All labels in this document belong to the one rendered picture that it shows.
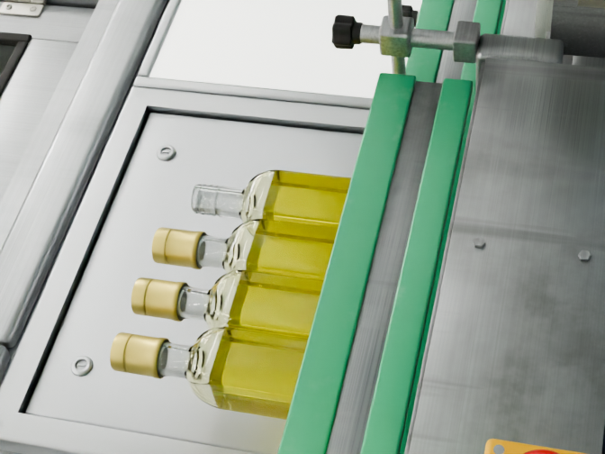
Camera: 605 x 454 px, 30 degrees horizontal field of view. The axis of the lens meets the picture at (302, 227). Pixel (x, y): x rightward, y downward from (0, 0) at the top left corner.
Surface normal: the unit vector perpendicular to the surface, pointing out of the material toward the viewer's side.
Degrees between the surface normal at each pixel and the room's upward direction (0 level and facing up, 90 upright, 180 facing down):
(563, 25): 90
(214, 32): 90
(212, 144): 90
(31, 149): 90
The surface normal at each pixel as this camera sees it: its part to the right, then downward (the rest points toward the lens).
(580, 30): -0.23, 0.80
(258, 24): -0.11, -0.60
